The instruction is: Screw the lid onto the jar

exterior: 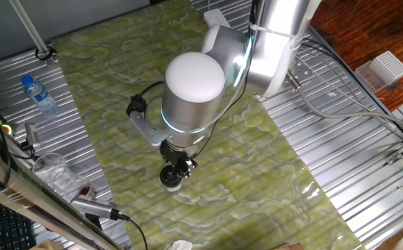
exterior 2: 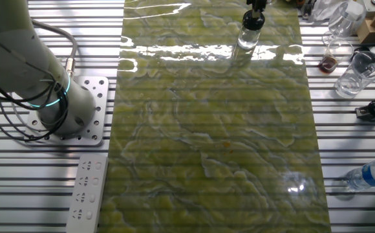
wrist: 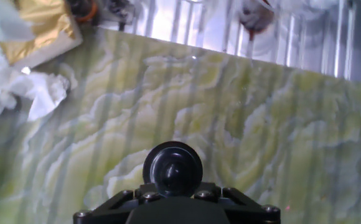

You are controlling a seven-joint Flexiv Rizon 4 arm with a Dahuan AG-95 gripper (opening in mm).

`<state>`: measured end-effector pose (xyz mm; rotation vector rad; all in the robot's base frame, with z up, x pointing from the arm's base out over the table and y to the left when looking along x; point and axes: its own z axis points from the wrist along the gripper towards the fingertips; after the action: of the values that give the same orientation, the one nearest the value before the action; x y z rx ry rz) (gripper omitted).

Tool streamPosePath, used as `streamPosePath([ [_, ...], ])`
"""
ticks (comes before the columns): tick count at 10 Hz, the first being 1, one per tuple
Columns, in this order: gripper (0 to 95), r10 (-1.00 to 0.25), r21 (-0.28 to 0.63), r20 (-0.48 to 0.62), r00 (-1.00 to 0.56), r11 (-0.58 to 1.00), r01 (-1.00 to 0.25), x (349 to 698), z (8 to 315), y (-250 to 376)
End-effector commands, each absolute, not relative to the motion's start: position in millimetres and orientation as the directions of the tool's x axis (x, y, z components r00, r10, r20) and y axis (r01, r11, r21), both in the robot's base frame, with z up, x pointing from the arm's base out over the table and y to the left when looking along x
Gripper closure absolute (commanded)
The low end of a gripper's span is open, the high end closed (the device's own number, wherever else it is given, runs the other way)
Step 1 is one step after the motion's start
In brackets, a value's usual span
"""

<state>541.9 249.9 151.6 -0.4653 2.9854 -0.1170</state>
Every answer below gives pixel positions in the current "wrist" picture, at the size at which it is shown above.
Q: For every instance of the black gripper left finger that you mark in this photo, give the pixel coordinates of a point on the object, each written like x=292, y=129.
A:
x=112, y=209

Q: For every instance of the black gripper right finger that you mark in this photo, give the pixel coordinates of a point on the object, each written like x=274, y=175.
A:
x=246, y=209

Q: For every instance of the green marble pattern mat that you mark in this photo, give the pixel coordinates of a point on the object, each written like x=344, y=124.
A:
x=199, y=124

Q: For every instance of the crumpled white tissue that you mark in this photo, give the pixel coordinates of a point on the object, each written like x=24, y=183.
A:
x=40, y=90

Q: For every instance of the clear cup with brown residue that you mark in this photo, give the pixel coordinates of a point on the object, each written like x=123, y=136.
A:
x=255, y=18

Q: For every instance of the gold white tissue pack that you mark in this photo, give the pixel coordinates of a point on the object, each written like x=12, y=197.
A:
x=40, y=28

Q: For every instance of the metal bracket with bolts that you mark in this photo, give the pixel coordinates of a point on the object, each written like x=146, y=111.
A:
x=118, y=12

